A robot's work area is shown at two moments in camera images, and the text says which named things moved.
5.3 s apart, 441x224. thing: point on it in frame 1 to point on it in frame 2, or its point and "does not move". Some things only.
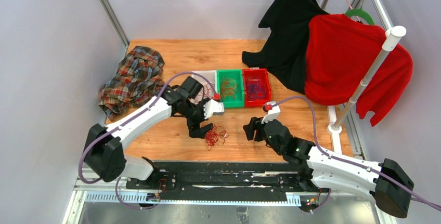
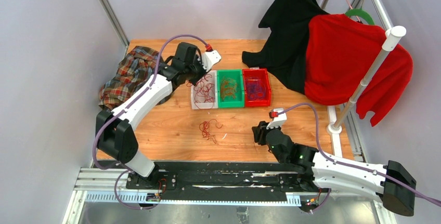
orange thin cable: x=229 y=87 does not move
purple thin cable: x=256 y=89 does not move
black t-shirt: x=284 y=53 does not move
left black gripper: x=195 y=131 to x=203 y=71
